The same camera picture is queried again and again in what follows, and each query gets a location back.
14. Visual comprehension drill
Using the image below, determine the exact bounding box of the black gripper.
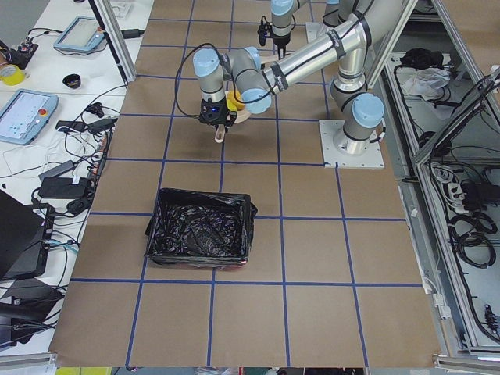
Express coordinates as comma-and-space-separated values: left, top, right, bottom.
272, 34, 289, 51
198, 98, 237, 126

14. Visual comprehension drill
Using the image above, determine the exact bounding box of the green yellow sponge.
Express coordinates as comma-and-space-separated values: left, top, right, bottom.
226, 90, 245, 112

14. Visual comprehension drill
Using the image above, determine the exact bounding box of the beige plastic dustpan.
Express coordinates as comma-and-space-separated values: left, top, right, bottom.
214, 90, 251, 143

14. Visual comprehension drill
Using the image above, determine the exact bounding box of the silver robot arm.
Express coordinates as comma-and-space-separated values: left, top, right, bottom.
193, 1, 401, 143
270, 0, 340, 57

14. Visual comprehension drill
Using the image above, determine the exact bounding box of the bin with black bag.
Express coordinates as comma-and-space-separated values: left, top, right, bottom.
145, 188, 258, 267

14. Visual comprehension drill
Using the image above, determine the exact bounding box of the black power strip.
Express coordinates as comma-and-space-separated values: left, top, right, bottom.
87, 130, 113, 187

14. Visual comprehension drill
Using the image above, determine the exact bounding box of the blue teach pendant far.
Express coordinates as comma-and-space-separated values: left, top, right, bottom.
53, 16, 105, 55

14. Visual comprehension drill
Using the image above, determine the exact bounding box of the blue teach pendant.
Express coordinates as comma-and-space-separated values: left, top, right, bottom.
1, 89, 59, 145
53, 16, 105, 55

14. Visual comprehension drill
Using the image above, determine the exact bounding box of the crumpled white cloth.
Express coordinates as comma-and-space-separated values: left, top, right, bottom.
402, 68, 450, 100

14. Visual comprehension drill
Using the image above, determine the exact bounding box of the blue teach pendant near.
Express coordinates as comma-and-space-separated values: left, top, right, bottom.
1, 89, 59, 145

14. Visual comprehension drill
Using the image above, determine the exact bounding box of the yellow tape roll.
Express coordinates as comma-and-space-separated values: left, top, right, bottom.
0, 64, 25, 86

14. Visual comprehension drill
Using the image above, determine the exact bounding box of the black laptop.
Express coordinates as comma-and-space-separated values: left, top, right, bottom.
1, 191, 55, 281

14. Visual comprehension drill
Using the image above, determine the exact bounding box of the aluminium frame post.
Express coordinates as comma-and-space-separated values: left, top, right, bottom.
88, 0, 137, 84

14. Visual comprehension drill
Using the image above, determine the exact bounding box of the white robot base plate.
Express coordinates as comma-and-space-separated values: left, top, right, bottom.
319, 120, 385, 170

